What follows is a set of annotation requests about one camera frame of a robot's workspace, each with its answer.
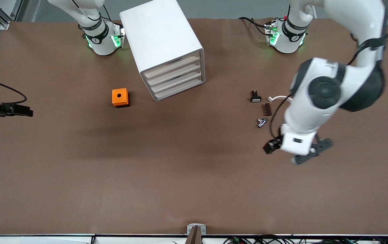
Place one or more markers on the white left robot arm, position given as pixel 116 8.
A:
pixel 302 112

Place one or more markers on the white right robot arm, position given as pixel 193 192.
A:
pixel 101 44

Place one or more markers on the silver base connector bracket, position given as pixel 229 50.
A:
pixel 272 34
pixel 117 37

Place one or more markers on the brown terminal block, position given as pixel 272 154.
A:
pixel 267 109

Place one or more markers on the silver metal fitting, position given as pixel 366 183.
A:
pixel 261 122

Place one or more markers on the grey mount bracket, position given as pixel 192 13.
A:
pixel 196 229

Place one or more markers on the orange box with hole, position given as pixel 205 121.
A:
pixel 123 100

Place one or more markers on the white curved plastic bracket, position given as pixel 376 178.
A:
pixel 277 97

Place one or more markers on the black white switch module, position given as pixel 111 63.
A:
pixel 255 98

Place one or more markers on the white table edge rail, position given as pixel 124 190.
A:
pixel 45 240

